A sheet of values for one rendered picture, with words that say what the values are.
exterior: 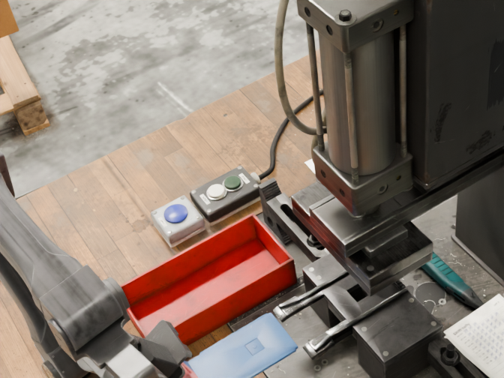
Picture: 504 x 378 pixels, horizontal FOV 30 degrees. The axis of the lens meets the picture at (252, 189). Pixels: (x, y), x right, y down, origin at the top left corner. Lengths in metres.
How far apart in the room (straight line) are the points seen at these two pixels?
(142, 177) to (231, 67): 1.65
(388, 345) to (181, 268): 0.37
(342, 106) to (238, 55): 2.33
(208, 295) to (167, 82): 1.88
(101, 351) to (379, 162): 0.38
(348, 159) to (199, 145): 0.67
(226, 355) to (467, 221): 0.43
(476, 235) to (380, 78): 0.51
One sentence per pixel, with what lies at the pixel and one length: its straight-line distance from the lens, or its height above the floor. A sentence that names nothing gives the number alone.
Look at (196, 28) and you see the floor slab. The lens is 3.52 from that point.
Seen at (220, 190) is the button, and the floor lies 0.94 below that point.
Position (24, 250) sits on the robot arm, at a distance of 1.10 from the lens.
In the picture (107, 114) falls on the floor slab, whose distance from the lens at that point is 3.24.
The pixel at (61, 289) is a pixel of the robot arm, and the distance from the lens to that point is 1.08.
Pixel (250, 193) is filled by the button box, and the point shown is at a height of 0.93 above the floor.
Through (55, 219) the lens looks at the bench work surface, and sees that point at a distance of 1.67.
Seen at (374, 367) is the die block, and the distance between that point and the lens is 1.34.
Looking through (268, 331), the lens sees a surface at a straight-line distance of 1.32.
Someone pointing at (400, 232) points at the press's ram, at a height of 1.16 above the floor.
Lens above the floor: 2.08
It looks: 46 degrees down
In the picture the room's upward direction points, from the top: 10 degrees counter-clockwise
